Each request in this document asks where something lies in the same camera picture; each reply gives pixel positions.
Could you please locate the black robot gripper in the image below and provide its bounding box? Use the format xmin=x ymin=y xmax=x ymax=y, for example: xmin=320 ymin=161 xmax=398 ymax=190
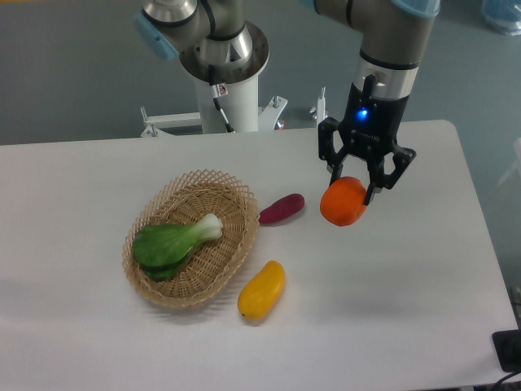
xmin=317 ymin=74 xmax=417 ymax=206

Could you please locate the orange fruit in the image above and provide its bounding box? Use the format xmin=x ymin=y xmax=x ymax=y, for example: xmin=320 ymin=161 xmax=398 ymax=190
xmin=320 ymin=177 xmax=366 ymax=226

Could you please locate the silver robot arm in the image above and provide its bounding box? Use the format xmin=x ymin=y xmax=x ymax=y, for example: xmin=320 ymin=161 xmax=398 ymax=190
xmin=134 ymin=1 xmax=440 ymax=202

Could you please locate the purple sweet potato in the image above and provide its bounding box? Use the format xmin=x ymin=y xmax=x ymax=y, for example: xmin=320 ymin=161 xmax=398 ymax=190
xmin=259 ymin=193 xmax=305 ymax=225

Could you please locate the woven wicker basket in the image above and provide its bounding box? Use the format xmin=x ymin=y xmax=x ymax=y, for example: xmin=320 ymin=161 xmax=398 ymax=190
xmin=122 ymin=169 xmax=259 ymax=309

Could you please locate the yellow mango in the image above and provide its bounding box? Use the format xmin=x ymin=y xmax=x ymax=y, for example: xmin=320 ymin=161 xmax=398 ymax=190
xmin=237 ymin=261 xmax=286 ymax=321

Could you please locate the blue plastic bag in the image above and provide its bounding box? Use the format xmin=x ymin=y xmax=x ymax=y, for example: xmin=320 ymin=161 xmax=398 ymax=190
xmin=481 ymin=0 xmax=520 ymax=36

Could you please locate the green bok choy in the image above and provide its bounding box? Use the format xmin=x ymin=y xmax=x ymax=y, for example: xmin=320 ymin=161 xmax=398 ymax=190
xmin=131 ymin=213 xmax=223 ymax=281

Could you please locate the black device at table edge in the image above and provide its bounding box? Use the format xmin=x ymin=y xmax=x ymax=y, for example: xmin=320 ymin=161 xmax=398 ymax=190
xmin=492 ymin=329 xmax=520 ymax=372

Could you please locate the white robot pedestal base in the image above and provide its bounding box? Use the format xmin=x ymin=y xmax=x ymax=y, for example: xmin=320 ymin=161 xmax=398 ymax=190
xmin=136 ymin=16 xmax=288 ymax=137

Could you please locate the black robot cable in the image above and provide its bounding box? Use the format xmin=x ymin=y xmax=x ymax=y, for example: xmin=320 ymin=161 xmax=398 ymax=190
xmin=199 ymin=0 xmax=237 ymax=134

